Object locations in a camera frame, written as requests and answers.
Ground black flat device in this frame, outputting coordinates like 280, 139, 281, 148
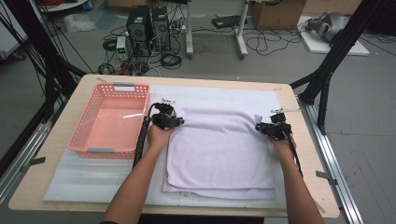
211, 14, 247, 30

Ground beige tape strip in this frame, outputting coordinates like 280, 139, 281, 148
313, 200, 327, 215

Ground black metal frame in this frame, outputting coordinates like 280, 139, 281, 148
0, 0, 89, 175
289, 0, 396, 135

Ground coiled black cable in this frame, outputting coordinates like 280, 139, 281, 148
97, 63, 116, 76
160, 52, 183, 70

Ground aluminium rail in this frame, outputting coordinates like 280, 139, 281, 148
297, 97, 364, 224
0, 102, 64, 204

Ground white metal desk frame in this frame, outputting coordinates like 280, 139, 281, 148
185, 0, 250, 60

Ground loose black floor cable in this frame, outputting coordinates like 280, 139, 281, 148
246, 27, 303, 57

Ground person's left hand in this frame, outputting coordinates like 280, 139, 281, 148
147, 124, 176, 153

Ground black computer tower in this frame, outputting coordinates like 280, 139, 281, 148
151, 6, 172, 52
125, 5, 151, 58

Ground brown cardboard box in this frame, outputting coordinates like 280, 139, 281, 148
250, 0, 307, 31

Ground black sleeved gripper cable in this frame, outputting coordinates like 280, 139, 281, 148
132, 102, 160, 169

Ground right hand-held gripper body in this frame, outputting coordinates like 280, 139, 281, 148
265, 107, 302, 140

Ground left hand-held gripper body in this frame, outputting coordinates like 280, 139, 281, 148
150, 97, 179, 131

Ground clear plastic bag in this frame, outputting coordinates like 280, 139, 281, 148
64, 13, 96, 34

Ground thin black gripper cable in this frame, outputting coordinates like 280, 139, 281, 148
281, 122, 304, 178

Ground grey metal bracket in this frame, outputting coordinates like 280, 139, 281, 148
315, 170, 338, 185
28, 156, 47, 166

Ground grey rounded machine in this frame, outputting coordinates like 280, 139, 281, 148
304, 11, 351, 43

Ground white grid mat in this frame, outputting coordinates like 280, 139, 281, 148
43, 83, 297, 210

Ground lilac printed cloth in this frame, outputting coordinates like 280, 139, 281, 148
163, 106, 278, 201

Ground pink plastic basket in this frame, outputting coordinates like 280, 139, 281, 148
67, 82, 151, 160

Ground white floor board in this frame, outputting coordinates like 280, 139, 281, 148
297, 15, 371, 57

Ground person's right hand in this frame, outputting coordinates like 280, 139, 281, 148
267, 136, 295, 162

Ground white bench power supply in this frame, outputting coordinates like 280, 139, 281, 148
116, 35, 129, 62

